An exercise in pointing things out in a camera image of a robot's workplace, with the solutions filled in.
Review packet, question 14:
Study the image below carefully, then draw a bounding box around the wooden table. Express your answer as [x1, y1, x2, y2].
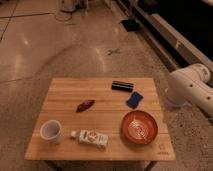
[25, 78, 175, 161]

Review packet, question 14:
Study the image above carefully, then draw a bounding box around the blue sponge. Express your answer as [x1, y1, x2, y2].
[126, 92, 143, 108]

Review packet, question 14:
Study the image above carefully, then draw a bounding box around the black floor plate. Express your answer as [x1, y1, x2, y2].
[121, 19, 140, 32]

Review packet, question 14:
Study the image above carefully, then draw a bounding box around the orange ceramic bowl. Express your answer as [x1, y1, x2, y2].
[121, 110, 158, 145]

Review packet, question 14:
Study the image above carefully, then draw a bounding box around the white ceramic cup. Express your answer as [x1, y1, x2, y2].
[40, 120, 62, 144]

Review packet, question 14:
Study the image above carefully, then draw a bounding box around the white plastic bottle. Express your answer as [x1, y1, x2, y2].
[70, 130, 109, 148]

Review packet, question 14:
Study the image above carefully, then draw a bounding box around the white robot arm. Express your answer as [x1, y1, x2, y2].
[165, 63, 213, 117]

